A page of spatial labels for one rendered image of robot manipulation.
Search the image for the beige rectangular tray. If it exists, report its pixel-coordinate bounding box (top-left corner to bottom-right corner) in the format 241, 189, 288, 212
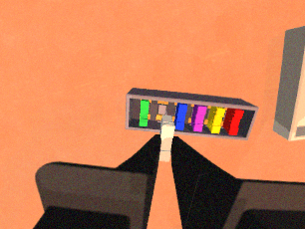
272, 26, 305, 141

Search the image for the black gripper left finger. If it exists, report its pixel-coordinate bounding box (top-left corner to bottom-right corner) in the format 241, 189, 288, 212
35, 134, 161, 229

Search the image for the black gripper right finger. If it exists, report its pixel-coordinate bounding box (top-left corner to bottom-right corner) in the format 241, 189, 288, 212
170, 136, 305, 229

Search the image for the blue fuse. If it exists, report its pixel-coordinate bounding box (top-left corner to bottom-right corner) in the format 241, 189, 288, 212
174, 103, 187, 130

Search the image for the green fuse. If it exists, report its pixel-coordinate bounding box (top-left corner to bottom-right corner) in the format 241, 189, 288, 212
140, 100, 150, 126

